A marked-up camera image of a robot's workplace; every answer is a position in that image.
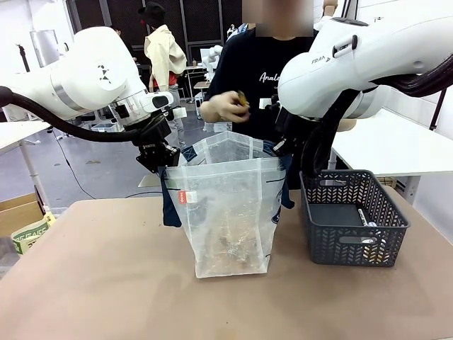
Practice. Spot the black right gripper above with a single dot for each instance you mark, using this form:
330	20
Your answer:
292	131

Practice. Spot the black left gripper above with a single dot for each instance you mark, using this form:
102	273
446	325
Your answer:
152	141

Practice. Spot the yellow brown snack packet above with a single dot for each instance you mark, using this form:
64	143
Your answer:
242	99

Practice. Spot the dark grey plastic basket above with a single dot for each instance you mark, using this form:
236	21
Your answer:
325	244

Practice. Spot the person's right forearm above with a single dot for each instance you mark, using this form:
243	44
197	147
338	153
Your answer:
207	110

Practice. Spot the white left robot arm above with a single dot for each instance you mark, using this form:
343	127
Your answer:
88	71

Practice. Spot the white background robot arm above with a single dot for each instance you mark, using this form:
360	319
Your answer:
212	56

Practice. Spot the person's right hand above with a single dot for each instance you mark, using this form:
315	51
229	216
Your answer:
226	106

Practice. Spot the clear plastic storage box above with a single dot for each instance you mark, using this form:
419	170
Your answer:
219	127

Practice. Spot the brown-top background table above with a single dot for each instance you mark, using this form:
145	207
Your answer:
201	85

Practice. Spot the person in black t-shirt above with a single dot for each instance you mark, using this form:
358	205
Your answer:
258	60

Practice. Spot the mannequin with cream jacket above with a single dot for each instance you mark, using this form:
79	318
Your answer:
163	56

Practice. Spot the white side table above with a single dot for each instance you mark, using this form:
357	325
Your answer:
389	148

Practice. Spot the black and white marker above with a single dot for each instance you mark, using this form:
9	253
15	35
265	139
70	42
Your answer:
366	216

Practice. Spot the small white tube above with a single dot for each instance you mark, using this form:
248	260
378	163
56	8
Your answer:
371	241

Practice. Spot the yellow packaged item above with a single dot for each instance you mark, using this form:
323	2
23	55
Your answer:
375	253

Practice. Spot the green printed white sack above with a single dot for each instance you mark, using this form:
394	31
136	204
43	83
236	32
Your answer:
30	235

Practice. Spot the cardboard box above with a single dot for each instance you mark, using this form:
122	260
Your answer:
17	216

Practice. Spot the black tripod stand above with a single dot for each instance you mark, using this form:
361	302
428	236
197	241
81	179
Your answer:
23	58
437	110

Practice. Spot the grey reflector panel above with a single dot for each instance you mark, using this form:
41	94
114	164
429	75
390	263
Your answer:
44	47

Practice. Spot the metal mannequin base plate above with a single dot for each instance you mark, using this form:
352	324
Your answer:
148	181

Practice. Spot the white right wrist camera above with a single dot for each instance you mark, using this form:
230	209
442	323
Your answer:
265	103

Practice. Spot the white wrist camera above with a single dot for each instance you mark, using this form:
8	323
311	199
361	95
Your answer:
179	113
265	103

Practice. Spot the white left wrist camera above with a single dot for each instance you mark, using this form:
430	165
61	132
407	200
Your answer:
179	113

